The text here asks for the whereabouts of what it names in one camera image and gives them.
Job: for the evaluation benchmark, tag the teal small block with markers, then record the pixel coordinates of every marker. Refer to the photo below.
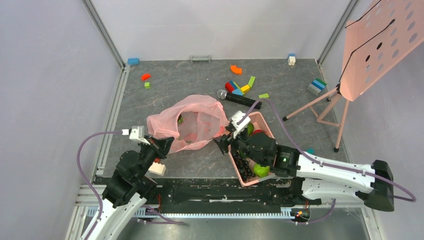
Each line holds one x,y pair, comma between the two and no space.
310,151

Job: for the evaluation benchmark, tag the red blue green brick cluster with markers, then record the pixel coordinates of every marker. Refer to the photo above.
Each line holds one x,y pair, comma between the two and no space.
232,87

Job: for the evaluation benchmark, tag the pink plastic bag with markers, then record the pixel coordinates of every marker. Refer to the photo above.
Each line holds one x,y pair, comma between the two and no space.
193,122

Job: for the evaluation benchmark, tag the black microphone silver head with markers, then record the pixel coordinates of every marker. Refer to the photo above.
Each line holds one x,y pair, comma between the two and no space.
224,95

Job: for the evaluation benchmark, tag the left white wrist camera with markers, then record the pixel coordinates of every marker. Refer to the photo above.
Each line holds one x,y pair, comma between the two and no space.
136,134

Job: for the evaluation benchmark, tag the green block near microphone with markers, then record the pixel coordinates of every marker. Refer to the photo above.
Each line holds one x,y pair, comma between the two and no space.
264,96

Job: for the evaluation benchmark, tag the black fake grape bunch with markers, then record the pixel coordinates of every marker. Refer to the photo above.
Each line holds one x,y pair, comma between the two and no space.
243,166

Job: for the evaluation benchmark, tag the red fake fruit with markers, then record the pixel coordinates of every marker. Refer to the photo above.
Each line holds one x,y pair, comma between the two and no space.
257,132

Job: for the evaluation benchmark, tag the pink plastic basket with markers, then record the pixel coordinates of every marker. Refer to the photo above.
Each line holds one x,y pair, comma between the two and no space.
259,123

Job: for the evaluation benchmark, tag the blue brick at corner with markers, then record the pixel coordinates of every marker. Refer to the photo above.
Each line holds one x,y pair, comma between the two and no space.
133,61

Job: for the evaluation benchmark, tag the yellow block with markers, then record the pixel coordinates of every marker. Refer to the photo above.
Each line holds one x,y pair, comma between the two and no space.
245,89

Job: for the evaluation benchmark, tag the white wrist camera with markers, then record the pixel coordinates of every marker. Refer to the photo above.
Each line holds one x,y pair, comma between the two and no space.
239,121
136,134

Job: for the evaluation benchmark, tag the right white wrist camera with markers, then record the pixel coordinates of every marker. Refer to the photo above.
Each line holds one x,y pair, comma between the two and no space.
239,121

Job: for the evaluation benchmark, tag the grey blue green brick stack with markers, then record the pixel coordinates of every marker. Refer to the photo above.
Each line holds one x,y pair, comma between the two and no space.
316,86

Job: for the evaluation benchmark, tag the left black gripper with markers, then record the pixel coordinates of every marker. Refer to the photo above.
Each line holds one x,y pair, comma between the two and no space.
161,146

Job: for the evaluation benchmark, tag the light green fake round fruit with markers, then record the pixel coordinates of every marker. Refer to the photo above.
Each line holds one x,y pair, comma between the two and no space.
261,171

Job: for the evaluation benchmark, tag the white toy brick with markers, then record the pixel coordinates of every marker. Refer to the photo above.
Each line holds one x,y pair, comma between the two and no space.
157,168

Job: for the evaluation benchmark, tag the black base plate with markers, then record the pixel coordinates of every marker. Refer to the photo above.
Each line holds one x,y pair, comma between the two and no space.
225,196

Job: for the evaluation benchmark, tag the grey metal handle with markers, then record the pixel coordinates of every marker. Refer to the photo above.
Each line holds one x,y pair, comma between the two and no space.
193,59

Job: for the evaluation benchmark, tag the orange green fake mango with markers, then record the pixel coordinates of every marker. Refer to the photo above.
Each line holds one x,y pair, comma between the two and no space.
250,128

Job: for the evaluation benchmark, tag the tall green block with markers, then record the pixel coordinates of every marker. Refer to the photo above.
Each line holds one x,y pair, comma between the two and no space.
251,81

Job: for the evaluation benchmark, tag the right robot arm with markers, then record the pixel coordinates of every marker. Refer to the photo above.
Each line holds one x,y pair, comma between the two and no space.
313,177

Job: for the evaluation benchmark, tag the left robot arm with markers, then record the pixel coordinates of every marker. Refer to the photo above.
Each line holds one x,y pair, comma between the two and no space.
127,190

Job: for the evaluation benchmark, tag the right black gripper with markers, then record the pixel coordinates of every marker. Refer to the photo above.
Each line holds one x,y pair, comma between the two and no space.
230,142

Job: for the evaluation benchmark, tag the red curved block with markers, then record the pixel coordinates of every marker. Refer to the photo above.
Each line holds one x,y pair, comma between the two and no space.
145,77

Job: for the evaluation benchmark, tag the blue white brick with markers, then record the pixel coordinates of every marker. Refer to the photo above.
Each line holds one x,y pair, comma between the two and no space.
291,59

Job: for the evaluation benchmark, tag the pink perforated music stand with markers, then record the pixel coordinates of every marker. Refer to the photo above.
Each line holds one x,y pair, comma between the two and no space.
374,43

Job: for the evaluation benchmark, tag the orange curved block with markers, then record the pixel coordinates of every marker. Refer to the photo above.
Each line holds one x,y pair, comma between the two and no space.
236,70

